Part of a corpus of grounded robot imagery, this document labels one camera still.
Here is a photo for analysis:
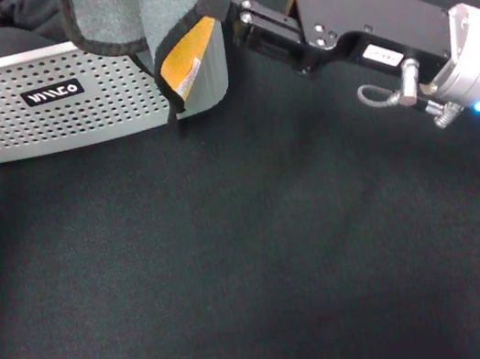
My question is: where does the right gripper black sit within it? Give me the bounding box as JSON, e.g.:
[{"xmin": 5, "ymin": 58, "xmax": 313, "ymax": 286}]
[{"xmin": 196, "ymin": 0, "xmax": 460, "ymax": 122}]

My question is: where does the grey yellow towel black trim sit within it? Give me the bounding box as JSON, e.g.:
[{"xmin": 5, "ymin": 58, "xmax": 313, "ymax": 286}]
[{"xmin": 58, "ymin": 0, "xmax": 250, "ymax": 157}]

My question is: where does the grey perforated storage box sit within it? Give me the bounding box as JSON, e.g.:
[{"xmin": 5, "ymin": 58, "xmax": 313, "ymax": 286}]
[{"xmin": 0, "ymin": 10, "xmax": 240, "ymax": 164}]

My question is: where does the black tablecloth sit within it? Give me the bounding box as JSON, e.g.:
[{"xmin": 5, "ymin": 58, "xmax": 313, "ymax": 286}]
[{"xmin": 0, "ymin": 0, "xmax": 480, "ymax": 359}]

